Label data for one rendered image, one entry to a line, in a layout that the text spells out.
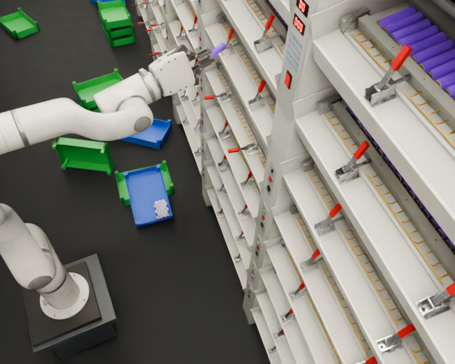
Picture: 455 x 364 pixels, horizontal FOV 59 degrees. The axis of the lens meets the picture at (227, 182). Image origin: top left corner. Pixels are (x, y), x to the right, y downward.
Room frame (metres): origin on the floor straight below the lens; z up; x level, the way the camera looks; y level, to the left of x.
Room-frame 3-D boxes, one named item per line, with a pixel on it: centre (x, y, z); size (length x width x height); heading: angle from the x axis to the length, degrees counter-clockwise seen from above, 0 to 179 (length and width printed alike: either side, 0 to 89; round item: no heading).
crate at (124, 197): (1.43, 0.48, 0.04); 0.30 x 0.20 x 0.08; 111
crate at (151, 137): (1.86, 0.55, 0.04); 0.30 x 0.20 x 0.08; 76
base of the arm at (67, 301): (0.62, 0.63, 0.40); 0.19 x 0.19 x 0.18
